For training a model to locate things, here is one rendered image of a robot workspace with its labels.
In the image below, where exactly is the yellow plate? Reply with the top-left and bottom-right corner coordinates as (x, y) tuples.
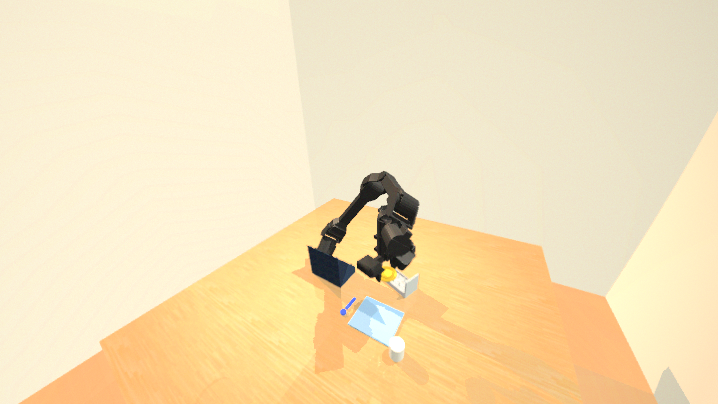
(381, 266), (397, 281)

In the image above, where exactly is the light blue flat mat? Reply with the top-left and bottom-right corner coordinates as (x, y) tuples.
(348, 296), (404, 347)

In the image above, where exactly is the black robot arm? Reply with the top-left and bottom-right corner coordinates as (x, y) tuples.
(314, 171), (420, 271)

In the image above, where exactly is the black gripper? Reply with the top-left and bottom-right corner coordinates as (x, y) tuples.
(357, 234), (387, 282)

